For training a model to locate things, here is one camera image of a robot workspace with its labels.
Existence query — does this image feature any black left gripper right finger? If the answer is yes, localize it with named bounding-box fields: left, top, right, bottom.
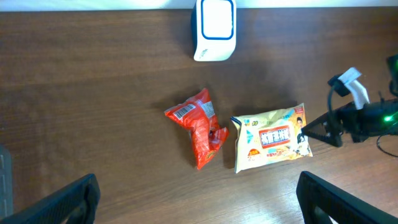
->
left=296, top=171, right=397, bottom=224

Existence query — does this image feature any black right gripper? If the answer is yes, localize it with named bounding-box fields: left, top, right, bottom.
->
left=302, top=99, right=397, bottom=147

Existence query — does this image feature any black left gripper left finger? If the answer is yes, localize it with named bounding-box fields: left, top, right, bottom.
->
left=1, top=174, right=101, bottom=224

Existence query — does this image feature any yellow wet wipes pack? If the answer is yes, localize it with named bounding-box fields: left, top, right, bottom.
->
left=231, top=103, right=313, bottom=173

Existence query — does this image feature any red snack bag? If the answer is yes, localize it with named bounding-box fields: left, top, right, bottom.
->
left=164, top=88, right=229, bottom=170

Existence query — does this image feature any white barcode scanner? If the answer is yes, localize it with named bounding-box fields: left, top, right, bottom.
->
left=191, top=0, right=236, bottom=62

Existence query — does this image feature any grey plastic lattice basket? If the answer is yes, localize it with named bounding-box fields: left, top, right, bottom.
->
left=1, top=146, right=14, bottom=219

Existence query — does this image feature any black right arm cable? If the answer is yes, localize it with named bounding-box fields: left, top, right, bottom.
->
left=326, top=83, right=398, bottom=158

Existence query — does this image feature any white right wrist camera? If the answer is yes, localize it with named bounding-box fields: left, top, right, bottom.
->
left=328, top=67, right=370, bottom=110

